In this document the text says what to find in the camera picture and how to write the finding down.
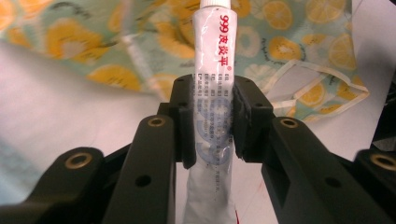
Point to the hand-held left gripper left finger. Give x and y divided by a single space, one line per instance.
146 168

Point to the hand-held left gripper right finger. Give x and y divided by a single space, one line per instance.
295 168

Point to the white table mat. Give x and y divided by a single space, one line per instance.
62 118

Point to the white ointment tube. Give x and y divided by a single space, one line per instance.
213 62

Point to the orange-slice print cloth bag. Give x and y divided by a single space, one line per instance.
93 40

